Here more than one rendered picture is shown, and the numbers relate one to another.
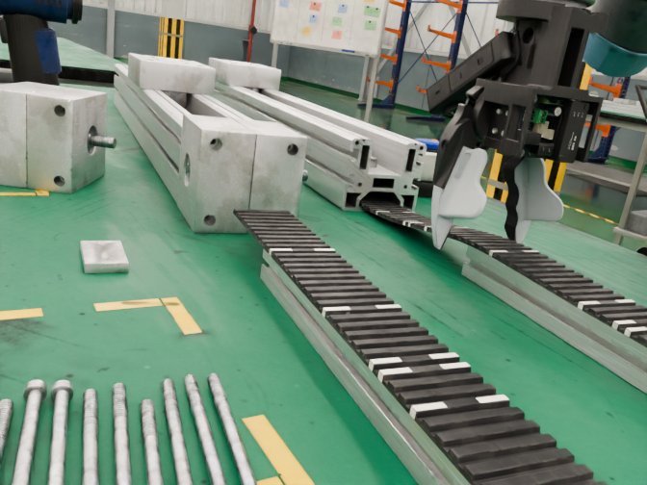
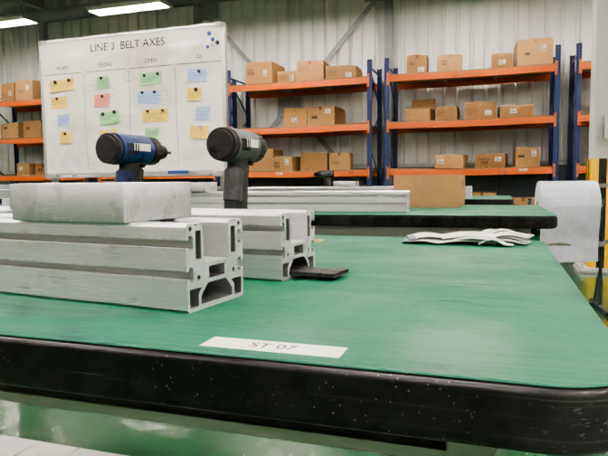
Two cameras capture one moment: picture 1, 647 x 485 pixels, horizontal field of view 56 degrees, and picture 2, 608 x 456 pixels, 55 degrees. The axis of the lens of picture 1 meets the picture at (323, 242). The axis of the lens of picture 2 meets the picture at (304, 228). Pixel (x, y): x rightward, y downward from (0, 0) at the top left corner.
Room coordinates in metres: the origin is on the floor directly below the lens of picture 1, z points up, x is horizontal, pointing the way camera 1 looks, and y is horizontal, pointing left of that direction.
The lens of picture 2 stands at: (1.94, -0.02, 0.90)
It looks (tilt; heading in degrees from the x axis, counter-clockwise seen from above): 5 degrees down; 141
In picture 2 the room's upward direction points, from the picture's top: 1 degrees counter-clockwise
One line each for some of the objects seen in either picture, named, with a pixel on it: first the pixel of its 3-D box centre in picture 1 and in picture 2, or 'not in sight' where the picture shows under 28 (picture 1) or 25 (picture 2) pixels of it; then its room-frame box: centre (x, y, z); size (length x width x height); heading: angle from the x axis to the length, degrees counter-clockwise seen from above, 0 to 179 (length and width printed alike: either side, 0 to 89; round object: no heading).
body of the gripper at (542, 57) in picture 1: (531, 85); not in sight; (0.52, -0.15, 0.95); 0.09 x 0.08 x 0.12; 25
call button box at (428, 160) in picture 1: (418, 168); not in sight; (0.87, -0.12, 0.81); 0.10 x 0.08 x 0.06; 115
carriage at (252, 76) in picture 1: (242, 80); (103, 212); (1.30, 0.22, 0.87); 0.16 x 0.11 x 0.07; 25
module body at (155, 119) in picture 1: (167, 113); (75, 234); (0.99, 0.28, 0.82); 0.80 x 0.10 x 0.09; 25
